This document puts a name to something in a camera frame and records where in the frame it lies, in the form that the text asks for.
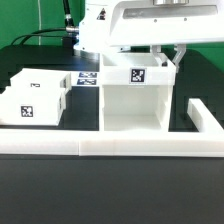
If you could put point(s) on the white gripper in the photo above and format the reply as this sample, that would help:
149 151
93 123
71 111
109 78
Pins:
141 23

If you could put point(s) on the white drawer cabinet box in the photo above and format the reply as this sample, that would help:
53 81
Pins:
135 92

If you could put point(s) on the white front drawer tray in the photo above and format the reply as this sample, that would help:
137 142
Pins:
32 106

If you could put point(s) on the white drawer tray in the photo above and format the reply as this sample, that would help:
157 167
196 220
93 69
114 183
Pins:
32 106
41 78

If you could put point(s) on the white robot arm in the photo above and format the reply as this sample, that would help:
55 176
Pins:
170 1

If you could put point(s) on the white rear drawer tray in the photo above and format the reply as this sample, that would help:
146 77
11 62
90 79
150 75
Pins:
41 78

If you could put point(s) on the white marker tag sheet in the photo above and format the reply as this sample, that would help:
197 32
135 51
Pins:
84 78

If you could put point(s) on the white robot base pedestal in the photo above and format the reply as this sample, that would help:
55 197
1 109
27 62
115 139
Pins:
94 29

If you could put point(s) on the white foam border frame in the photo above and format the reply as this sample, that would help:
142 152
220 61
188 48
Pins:
206 141

